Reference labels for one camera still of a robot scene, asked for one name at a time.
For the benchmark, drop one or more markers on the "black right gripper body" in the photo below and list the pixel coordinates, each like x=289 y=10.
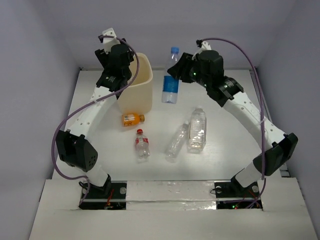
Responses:
x=195 y=73

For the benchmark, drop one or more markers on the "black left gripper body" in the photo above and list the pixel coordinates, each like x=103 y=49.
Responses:
x=101 y=57

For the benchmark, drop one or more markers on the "tall blue cap bottle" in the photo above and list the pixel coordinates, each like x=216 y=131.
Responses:
x=170 y=84

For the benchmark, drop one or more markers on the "large clear square bottle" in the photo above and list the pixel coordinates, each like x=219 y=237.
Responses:
x=197 y=131

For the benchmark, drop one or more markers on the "slim clear white-cap bottle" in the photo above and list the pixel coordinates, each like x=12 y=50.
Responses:
x=176 y=142

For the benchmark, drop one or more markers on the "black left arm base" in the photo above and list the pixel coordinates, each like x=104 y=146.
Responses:
x=110 y=197

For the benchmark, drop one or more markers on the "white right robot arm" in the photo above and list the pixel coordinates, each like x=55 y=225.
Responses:
x=276 y=146

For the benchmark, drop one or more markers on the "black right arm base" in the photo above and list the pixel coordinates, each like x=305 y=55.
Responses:
x=231 y=195

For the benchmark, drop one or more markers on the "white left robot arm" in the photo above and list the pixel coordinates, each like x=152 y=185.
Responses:
x=74 y=144

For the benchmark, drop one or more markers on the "cream plastic bin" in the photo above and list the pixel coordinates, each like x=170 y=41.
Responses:
x=138 y=97

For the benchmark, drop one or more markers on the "orange juice bottle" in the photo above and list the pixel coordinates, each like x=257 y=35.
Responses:
x=132 y=119

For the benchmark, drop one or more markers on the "red cap clear bottle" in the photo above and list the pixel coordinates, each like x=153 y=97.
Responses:
x=142 y=144

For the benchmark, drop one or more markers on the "silver tape strip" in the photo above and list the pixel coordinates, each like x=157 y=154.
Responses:
x=170 y=195

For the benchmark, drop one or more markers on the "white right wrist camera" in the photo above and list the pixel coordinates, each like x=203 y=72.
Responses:
x=202 y=46

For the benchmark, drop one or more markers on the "aluminium side rail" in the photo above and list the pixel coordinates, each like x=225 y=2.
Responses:
x=284 y=172

